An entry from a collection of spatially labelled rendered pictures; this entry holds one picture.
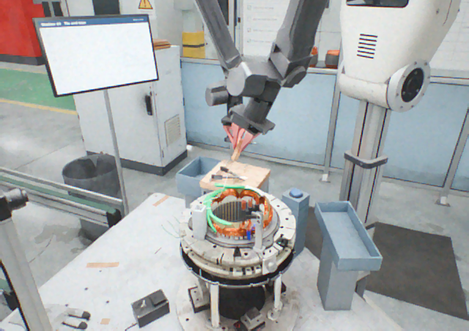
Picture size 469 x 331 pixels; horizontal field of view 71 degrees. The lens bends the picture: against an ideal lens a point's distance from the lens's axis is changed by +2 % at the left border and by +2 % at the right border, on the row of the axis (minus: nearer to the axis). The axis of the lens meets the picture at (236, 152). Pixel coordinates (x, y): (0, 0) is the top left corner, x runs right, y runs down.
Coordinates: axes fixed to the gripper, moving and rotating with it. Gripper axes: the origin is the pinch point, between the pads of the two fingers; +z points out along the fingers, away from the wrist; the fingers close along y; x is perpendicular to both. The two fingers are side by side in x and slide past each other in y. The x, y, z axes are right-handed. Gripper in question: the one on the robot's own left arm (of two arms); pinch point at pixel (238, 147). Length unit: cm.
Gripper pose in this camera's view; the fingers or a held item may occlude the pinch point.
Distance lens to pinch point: 81.6
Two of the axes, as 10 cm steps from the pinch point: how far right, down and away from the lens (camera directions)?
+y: 8.1, 5.4, -2.5
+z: -3.8, 7.9, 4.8
